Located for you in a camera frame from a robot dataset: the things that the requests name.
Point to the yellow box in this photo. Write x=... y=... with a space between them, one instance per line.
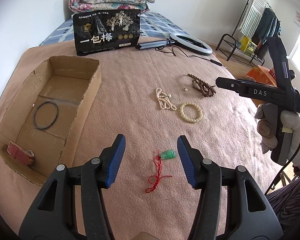
x=247 y=46

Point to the hanging clothes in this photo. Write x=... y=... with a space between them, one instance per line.
x=259 y=22

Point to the blue checked bed sheet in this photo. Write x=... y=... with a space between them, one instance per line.
x=151 y=25

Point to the striped fabric sleeve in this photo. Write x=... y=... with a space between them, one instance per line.
x=286 y=204

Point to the open cardboard box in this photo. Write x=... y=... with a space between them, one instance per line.
x=43 y=123

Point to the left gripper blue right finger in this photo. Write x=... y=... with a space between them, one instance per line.
x=187 y=160

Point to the black snack bag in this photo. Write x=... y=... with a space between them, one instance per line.
x=105 y=30

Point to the brown bead mala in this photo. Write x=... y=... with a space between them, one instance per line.
x=203 y=87

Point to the black metal clothes rack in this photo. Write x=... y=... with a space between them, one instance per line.
x=229 y=45

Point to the right white gloved hand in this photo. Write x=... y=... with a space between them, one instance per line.
x=289 y=120

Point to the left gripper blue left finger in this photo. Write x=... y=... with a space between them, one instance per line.
x=114 y=158

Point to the white ring light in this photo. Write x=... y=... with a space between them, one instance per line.
x=191 y=43

